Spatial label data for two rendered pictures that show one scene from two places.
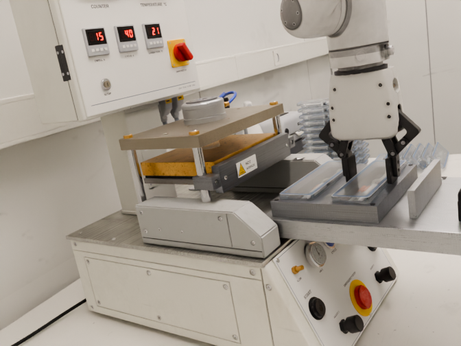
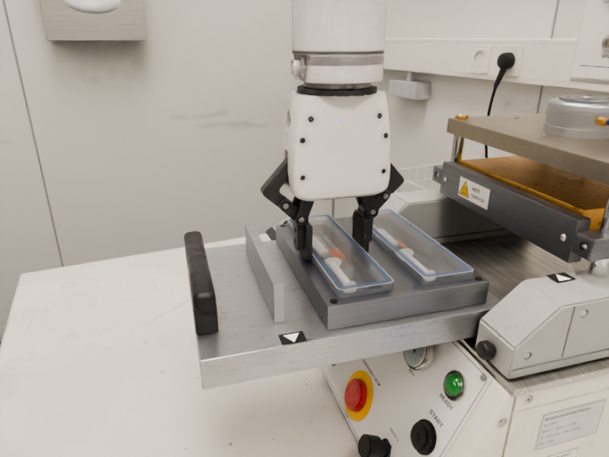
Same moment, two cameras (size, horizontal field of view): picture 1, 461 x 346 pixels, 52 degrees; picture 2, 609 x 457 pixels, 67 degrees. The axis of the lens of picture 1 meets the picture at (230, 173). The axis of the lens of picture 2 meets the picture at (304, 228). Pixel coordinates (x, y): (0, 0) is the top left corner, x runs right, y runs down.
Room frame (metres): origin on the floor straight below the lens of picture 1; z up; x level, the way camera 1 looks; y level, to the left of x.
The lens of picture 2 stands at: (0.94, -0.59, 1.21)
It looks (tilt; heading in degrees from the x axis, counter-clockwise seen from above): 22 degrees down; 126
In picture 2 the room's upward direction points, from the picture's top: straight up
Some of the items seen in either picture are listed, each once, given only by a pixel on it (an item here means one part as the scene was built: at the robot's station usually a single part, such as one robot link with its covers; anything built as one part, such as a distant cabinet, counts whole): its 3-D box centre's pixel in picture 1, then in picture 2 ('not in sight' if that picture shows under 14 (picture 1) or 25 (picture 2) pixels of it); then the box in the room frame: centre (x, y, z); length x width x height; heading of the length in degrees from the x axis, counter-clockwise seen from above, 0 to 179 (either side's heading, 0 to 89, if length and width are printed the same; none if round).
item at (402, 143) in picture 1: (399, 159); (293, 227); (0.67, -0.25, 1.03); 0.03 x 0.03 x 0.07; 53
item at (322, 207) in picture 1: (346, 189); (368, 258); (0.72, -0.18, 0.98); 0.20 x 0.17 x 0.03; 143
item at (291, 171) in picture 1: (287, 173); (599, 312); (0.94, -0.12, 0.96); 0.26 x 0.05 x 0.07; 53
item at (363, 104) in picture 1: (363, 99); (335, 136); (0.70, -0.21, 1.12); 0.10 x 0.08 x 0.11; 53
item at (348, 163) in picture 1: (341, 160); (372, 218); (0.72, -0.18, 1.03); 0.03 x 0.03 x 0.07; 53
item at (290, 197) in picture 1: (321, 182); (403, 246); (0.75, -0.14, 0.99); 0.18 x 0.06 x 0.02; 143
